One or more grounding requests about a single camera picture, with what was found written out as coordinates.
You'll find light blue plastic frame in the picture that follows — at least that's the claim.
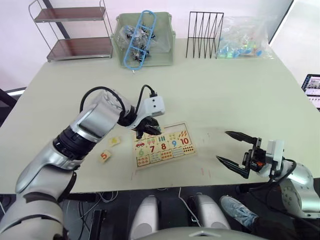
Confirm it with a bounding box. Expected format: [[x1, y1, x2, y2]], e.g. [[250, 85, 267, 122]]
[[122, 9, 158, 71]]

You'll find clear bag of black clips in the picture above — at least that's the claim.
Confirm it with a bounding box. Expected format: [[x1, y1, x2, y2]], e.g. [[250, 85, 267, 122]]
[[118, 23, 171, 61]]

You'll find black power strip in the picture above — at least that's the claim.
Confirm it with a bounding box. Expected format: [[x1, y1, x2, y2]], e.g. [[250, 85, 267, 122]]
[[92, 209, 108, 240]]

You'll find light blue sneaker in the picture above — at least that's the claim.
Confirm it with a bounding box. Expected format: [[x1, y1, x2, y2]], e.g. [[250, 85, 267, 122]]
[[219, 194, 259, 229]]

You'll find grey rounded right leg cover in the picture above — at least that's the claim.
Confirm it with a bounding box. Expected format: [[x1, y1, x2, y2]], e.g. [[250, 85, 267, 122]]
[[188, 193, 231, 231]]

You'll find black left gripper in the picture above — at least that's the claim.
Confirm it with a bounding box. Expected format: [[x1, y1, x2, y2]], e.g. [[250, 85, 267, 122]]
[[135, 116, 162, 140]]

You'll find grey rounded leg cover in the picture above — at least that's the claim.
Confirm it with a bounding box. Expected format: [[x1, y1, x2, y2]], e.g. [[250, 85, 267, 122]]
[[188, 193, 231, 231], [129, 194, 160, 239]]

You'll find black wire file rack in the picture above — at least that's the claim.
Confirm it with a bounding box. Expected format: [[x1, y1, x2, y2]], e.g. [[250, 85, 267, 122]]
[[185, 10, 224, 59]]

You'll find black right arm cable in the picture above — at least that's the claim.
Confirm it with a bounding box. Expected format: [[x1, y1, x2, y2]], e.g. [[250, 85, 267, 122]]
[[249, 157, 298, 196]]

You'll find wooden number puzzle board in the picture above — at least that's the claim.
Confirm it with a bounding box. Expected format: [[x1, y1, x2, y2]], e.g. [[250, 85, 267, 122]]
[[131, 121, 198, 172]]

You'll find grey robot chest cover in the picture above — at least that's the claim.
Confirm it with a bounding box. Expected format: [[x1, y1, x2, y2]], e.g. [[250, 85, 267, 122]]
[[135, 226, 266, 240]]

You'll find metal rack with brown shelves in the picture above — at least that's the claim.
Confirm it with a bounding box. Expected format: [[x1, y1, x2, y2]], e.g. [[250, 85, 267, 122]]
[[28, 0, 114, 63]]

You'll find wooden tile yellow number 4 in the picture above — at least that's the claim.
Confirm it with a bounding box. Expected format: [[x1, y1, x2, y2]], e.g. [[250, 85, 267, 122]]
[[108, 135, 123, 147]]

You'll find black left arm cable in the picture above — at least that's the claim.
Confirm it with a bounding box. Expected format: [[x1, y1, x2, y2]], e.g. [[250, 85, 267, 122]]
[[79, 84, 159, 121]]

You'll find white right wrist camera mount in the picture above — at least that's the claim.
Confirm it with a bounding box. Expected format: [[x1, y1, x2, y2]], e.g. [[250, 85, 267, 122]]
[[257, 139, 286, 179]]

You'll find pale green plastic basket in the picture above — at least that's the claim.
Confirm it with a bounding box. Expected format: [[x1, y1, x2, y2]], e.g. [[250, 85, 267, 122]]
[[111, 11, 175, 69]]

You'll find wooden tile orange number 5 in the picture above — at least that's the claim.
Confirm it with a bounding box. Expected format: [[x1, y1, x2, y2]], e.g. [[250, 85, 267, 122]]
[[97, 149, 113, 165]]

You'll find black table frame bar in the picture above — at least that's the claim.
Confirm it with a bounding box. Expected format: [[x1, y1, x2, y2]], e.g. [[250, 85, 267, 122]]
[[63, 192, 99, 204]]

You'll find open laptop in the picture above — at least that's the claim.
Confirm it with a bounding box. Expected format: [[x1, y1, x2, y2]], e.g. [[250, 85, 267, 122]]
[[300, 73, 320, 111]]

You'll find wooden tile green number 6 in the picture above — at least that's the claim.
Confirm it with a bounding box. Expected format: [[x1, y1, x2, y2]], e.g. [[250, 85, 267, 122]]
[[135, 147, 149, 159]]

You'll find grey rounded left leg cover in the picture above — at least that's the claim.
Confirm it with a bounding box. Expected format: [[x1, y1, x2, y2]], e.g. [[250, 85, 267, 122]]
[[129, 194, 160, 239]]

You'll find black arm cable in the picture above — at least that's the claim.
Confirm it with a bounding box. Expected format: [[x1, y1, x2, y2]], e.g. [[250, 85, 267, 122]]
[[79, 84, 159, 121], [249, 157, 298, 196]]

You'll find white floor cable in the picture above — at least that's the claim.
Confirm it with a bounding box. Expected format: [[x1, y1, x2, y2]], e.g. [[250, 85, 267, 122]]
[[178, 186, 199, 221], [79, 190, 119, 221]]

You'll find person's dark trouser leg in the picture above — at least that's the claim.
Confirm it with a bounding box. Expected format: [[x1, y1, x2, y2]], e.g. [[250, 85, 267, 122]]
[[249, 216, 320, 240]]

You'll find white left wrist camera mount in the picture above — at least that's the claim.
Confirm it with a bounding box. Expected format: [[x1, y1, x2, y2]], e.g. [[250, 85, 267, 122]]
[[130, 96, 167, 132]]

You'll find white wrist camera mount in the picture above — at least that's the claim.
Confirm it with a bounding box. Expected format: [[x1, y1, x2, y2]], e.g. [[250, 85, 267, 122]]
[[130, 96, 167, 132], [257, 139, 286, 179]]

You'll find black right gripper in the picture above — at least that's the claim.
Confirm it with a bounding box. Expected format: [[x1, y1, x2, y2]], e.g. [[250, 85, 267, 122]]
[[215, 130, 267, 180]]

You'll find clear bag of colourful blocks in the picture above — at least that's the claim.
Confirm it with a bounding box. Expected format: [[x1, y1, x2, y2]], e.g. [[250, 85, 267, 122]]
[[215, 15, 275, 60]]

